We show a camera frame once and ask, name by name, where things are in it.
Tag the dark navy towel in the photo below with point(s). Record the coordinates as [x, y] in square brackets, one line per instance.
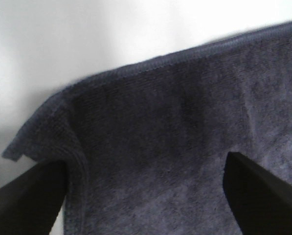
[146, 143]

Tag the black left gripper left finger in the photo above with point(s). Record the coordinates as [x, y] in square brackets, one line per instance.
[30, 204]

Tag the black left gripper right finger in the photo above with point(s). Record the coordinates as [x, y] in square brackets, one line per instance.
[260, 202]

